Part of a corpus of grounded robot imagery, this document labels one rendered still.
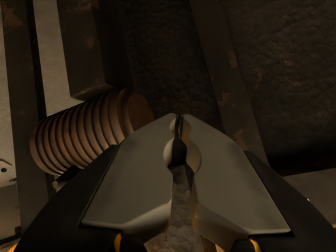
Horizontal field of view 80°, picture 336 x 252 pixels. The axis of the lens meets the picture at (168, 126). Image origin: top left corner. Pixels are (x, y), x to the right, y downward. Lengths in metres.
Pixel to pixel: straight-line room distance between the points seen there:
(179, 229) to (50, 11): 0.75
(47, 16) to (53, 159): 0.57
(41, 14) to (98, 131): 0.59
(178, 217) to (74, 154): 0.24
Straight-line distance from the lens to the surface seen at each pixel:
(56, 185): 0.38
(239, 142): 0.41
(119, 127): 0.31
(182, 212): 0.45
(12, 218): 12.82
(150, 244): 0.63
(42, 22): 0.89
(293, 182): 0.42
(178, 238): 0.47
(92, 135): 0.34
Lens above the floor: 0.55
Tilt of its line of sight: 10 degrees down
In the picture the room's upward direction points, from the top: 167 degrees clockwise
